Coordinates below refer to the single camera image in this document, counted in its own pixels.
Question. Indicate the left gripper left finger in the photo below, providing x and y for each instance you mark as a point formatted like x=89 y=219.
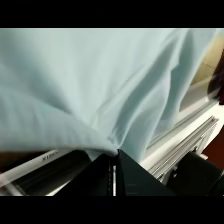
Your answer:
x=96 y=180

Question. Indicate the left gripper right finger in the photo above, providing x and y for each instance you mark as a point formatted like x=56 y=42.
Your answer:
x=136 y=181

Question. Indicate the light blue shirt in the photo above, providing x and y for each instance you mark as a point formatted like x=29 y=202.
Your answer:
x=83 y=90

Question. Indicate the silver frame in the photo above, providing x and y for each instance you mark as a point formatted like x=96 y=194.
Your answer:
x=181 y=146

